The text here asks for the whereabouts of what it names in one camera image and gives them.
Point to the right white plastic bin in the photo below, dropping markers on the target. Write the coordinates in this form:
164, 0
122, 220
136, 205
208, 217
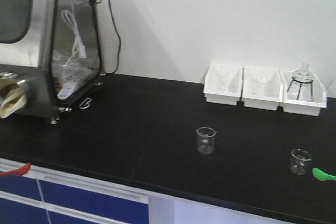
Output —
300, 101

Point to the glass beaker in middle bin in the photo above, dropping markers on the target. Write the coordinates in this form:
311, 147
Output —
258, 85

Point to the middle white plastic bin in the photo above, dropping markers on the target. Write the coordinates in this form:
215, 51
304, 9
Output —
273, 91

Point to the beige rubber glove sleeve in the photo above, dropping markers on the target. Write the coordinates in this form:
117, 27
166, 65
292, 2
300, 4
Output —
13, 94

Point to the round glass flask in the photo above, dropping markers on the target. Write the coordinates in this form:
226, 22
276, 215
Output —
303, 74

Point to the green plastic spoon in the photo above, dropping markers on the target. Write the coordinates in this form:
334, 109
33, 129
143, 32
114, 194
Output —
322, 176

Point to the clear beaker on right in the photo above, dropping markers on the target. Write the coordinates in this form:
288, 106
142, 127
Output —
299, 161

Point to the stainless steel glove box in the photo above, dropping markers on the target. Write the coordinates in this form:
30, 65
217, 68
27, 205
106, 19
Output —
54, 46

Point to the left white plastic bin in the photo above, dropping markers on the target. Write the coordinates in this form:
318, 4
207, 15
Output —
234, 83

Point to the glass beaker in left bin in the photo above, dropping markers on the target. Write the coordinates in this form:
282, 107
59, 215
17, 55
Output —
220, 79

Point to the red plastic spoon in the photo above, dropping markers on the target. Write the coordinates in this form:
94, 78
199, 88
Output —
17, 172

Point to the clear glass beaker near edge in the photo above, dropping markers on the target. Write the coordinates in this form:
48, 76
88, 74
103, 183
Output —
205, 140

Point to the glass beaker in bin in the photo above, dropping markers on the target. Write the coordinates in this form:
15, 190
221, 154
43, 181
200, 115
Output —
258, 85
220, 79

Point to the blue cabinet drawers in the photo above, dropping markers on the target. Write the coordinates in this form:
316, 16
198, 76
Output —
44, 195

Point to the black wire tripod stand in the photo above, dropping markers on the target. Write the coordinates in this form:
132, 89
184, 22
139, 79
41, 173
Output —
297, 85

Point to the white plastic bin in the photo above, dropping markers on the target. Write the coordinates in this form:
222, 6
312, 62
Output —
300, 101
234, 83
273, 91

